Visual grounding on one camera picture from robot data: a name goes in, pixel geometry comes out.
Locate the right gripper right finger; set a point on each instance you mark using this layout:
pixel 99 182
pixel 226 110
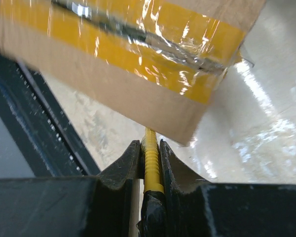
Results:
pixel 197 207

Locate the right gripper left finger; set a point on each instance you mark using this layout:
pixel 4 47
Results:
pixel 103 205

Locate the yellow utility knife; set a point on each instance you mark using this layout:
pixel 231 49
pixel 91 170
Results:
pixel 153 221

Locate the brown taped cardboard box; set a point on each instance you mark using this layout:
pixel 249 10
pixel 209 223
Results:
pixel 157 62

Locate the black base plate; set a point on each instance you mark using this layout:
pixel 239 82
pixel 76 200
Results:
pixel 36 137

